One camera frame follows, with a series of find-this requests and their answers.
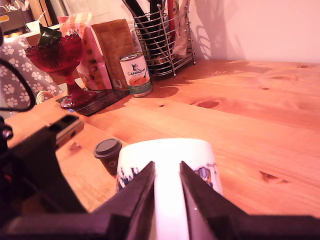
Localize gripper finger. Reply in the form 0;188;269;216
14;127;88;213
179;161;252;240
91;161;156;240

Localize dark brown coffee capsule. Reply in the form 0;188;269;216
93;138;123;176

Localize white mug with blue print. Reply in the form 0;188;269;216
116;138;223;240

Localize black table mat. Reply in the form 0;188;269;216
55;88;131;116

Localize grey paw print cloth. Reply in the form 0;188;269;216
0;37;63;118

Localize pink snack packet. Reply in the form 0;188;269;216
57;12;113;91

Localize red glass goblet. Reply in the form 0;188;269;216
24;34;97;110

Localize white pet food can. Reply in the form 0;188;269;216
119;51;154;98

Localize green leaf decoration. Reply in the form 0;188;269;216
37;22;63;50

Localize black chopstick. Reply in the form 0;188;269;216
121;0;163;59

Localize dark wooden utensil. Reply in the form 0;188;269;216
148;0;164;29

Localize black cable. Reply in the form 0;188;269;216
0;58;36;112

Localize metal wire utensil holder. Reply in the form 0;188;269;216
132;3;197;81

